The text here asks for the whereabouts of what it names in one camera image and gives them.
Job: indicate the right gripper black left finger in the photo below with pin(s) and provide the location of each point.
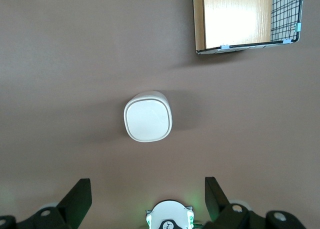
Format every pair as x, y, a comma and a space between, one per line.
72, 204

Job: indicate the white trash can with lid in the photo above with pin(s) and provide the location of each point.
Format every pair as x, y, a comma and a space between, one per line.
148, 117

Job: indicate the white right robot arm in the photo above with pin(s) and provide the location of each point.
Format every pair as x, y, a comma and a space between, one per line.
168, 214

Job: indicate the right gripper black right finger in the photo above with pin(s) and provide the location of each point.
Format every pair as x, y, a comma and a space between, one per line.
220, 214

